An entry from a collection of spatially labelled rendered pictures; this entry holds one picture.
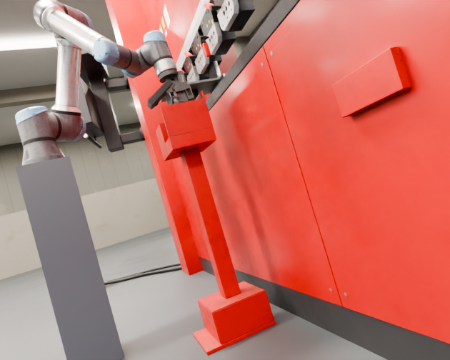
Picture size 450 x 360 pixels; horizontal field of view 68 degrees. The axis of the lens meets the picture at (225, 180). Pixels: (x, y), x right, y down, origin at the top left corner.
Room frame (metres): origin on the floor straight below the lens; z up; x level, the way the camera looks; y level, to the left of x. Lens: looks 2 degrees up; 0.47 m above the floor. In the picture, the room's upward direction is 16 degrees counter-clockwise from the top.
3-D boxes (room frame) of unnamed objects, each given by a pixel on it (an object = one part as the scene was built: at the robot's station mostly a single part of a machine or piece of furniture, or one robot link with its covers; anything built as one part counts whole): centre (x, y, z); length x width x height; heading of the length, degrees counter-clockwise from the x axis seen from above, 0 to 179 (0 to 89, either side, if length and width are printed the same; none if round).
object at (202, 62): (1.64, -0.09, 1.18); 0.15 x 0.09 x 0.17; 20
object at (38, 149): (1.28, 0.66, 0.82); 0.15 x 0.15 x 0.10
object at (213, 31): (1.45, -0.16, 1.18); 0.15 x 0.09 x 0.17; 20
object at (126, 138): (2.75, 0.60, 1.17); 0.40 x 0.24 x 0.07; 20
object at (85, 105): (2.57, 0.89, 1.42); 0.45 x 0.12 x 0.36; 9
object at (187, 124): (1.21, 0.10, 0.75); 0.20 x 0.16 x 0.18; 20
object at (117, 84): (2.75, 0.60, 1.66); 0.40 x 0.24 x 0.07; 20
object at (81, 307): (1.28, 0.66, 0.39); 0.18 x 0.18 x 0.78; 24
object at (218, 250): (1.21, 0.10, 0.39); 0.06 x 0.06 x 0.54; 20
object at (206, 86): (1.57, 0.04, 1.00); 0.26 x 0.18 x 0.01; 110
